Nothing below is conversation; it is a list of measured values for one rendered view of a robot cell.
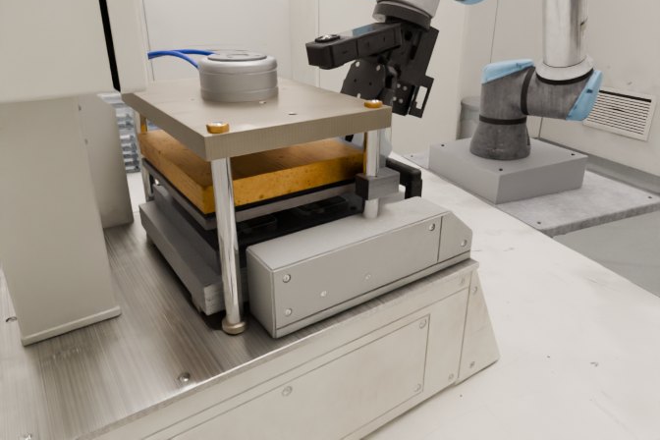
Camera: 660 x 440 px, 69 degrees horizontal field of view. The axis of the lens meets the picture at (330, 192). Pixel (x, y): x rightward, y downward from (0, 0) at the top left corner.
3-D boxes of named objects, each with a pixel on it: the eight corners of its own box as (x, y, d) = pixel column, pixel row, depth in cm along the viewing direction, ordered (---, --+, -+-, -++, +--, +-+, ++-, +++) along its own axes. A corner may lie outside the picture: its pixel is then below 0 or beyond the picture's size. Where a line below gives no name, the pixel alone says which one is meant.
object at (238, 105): (133, 271, 35) (100, 90, 30) (69, 159, 59) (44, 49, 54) (388, 197, 48) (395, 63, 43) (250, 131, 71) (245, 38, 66)
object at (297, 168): (205, 231, 41) (193, 121, 37) (138, 162, 58) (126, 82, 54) (365, 189, 50) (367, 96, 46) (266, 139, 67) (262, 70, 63)
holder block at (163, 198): (218, 276, 43) (215, 250, 42) (154, 203, 59) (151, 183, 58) (362, 230, 52) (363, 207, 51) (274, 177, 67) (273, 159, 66)
